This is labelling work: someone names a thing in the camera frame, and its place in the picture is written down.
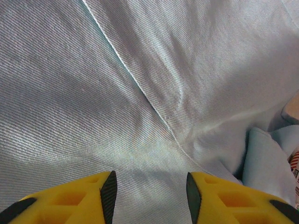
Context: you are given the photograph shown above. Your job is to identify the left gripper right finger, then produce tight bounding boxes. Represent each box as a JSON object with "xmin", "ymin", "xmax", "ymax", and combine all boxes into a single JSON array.
[{"xmin": 186, "ymin": 171, "xmax": 299, "ymax": 224}]

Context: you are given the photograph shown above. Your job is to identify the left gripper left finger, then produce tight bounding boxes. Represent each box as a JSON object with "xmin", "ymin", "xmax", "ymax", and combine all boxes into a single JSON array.
[{"xmin": 0, "ymin": 170, "xmax": 117, "ymax": 224}]

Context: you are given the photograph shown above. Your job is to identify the light blue trousers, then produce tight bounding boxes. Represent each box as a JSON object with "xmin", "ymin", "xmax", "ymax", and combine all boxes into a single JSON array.
[{"xmin": 0, "ymin": 0, "xmax": 299, "ymax": 224}]

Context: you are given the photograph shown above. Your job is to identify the crushed flag print can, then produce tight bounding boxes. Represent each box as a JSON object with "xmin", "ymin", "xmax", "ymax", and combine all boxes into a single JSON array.
[{"xmin": 287, "ymin": 146, "xmax": 299, "ymax": 212}]

